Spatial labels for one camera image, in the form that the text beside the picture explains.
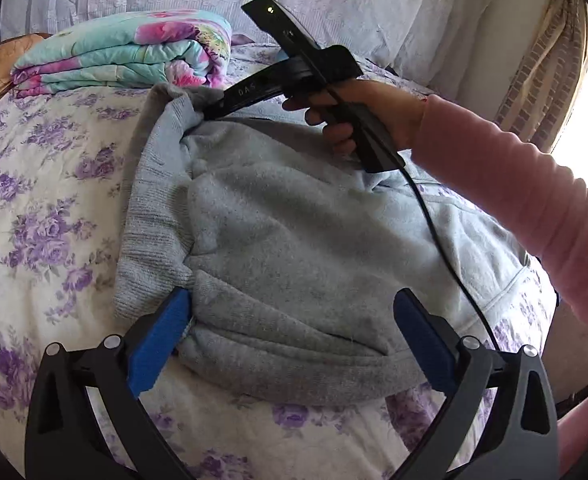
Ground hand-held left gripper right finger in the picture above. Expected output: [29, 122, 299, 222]
[393, 287, 560, 480]

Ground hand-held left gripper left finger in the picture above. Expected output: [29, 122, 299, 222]
[24, 287, 195, 480]

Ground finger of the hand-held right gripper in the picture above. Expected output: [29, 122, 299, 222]
[203, 62, 295, 122]

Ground grey pants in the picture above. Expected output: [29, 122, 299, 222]
[114, 82, 543, 407]

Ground person's right forearm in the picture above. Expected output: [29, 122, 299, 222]
[410, 94, 588, 322]

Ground person's right hand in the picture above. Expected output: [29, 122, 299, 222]
[281, 80, 427, 160]

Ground folded floral quilt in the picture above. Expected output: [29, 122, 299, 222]
[11, 10, 234, 99]

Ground purple floral bed sheet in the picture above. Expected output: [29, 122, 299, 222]
[0, 42, 561, 480]

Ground person's pink top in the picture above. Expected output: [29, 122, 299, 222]
[556, 389, 588, 480]

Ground beige patterned curtain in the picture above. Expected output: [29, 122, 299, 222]
[494, 0, 588, 155]

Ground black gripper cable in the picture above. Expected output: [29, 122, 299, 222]
[396, 162, 503, 356]

